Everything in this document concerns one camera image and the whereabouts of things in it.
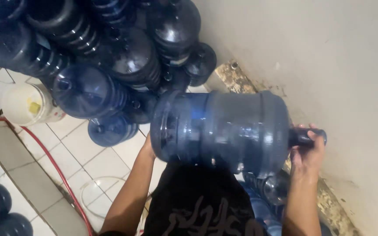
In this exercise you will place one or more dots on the person's right hand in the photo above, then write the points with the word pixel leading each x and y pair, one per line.
pixel 307 162

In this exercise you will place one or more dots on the yellow sponge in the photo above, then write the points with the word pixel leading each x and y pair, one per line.
pixel 34 107

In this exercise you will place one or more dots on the person's left hand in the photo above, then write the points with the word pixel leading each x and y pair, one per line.
pixel 149 147

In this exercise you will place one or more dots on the white plastic bucket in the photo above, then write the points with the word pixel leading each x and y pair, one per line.
pixel 28 105

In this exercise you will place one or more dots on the pile of blue jugs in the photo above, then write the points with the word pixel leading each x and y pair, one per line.
pixel 103 59

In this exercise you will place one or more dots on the person's black printed shirt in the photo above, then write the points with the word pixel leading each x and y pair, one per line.
pixel 195 200

